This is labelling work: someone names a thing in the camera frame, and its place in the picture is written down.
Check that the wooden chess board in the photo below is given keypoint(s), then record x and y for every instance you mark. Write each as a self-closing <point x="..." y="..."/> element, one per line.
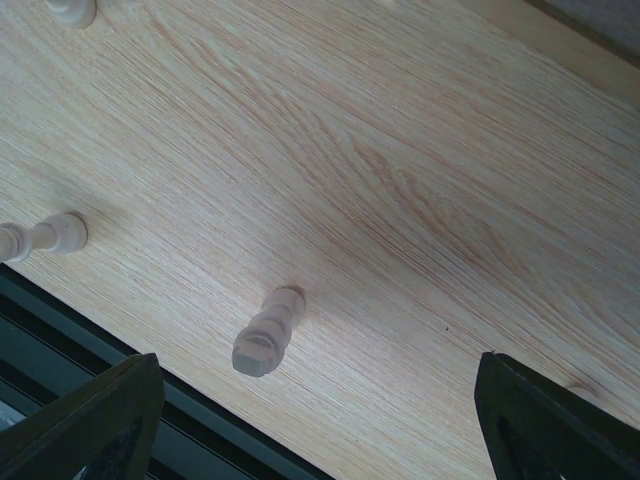
<point x="612" y="24"/>

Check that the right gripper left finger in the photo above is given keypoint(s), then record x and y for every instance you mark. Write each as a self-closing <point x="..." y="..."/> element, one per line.
<point x="103" y="430"/>

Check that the light chess piece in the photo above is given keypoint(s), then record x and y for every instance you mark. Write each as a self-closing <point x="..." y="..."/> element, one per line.
<point x="77" y="14"/>
<point x="260" y="347"/>
<point x="61" y="234"/>

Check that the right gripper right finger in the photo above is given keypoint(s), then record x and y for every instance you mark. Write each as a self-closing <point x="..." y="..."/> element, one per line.
<point x="534" y="428"/>

